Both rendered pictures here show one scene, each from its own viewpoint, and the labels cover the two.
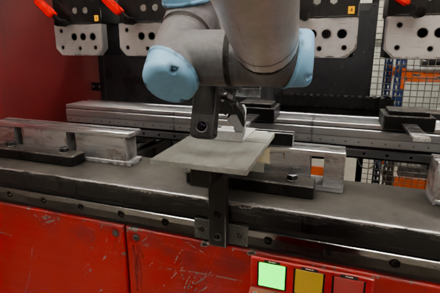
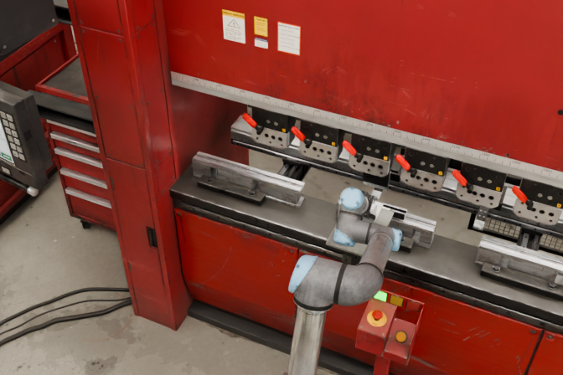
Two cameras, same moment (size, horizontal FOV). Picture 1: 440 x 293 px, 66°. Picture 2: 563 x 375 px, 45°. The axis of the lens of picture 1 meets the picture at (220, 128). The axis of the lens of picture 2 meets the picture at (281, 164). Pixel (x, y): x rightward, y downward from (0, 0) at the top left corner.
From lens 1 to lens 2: 1.99 m
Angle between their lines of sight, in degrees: 27
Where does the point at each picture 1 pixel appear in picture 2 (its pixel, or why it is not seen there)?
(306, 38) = (396, 241)
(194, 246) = not seen: hidden behind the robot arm
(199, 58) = (356, 238)
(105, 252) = (284, 259)
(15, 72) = (196, 110)
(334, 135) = (441, 193)
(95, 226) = (278, 245)
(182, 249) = not seen: hidden behind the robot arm
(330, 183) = (423, 243)
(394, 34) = (461, 190)
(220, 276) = not seen: hidden behind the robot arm
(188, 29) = (353, 223)
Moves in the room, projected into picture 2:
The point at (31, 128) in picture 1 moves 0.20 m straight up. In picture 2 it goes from (224, 171) to (221, 133)
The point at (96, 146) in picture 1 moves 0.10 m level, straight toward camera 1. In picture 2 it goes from (274, 192) to (281, 208)
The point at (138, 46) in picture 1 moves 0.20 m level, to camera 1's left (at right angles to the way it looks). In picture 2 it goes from (312, 152) to (259, 150)
